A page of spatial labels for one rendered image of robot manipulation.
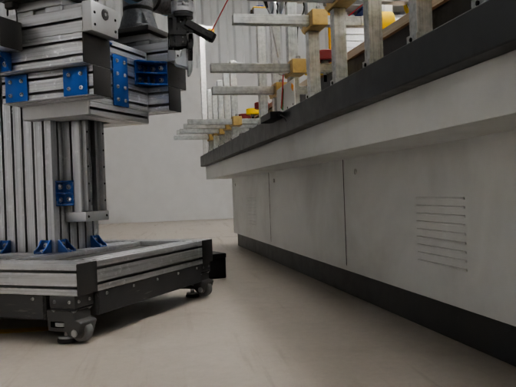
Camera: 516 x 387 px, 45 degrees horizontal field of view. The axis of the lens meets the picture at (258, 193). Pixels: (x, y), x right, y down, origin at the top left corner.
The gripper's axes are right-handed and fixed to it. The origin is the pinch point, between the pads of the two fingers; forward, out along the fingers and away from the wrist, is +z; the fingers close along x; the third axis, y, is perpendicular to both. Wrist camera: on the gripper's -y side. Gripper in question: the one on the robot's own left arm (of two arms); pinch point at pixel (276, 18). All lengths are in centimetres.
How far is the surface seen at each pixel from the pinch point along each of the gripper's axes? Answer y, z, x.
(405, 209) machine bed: 38, 66, 29
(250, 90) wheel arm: -28.0, 20.4, -4.6
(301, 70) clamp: 0.3, 17.8, 8.4
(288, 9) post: -7.0, -5.4, 6.4
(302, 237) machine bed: -76, 82, 27
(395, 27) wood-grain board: 37.7, 12.5, 27.4
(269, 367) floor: 68, 101, -20
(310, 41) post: 18.0, 12.0, 7.0
